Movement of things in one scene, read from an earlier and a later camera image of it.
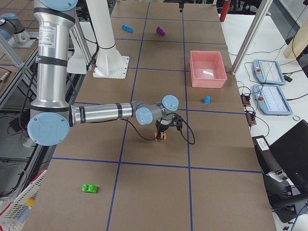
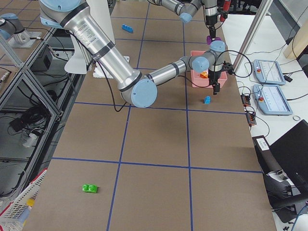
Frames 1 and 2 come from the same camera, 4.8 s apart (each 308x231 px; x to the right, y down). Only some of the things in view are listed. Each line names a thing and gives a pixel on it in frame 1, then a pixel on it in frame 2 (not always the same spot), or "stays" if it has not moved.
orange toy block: (164, 134) to (204, 74)
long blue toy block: (127, 28) stays
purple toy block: (160, 31) to (209, 40)
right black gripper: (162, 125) to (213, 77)
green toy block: (89, 188) stays
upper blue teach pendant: (268, 71) stays
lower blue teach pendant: (271, 100) stays
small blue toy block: (207, 100) stays
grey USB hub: (250, 115) stays
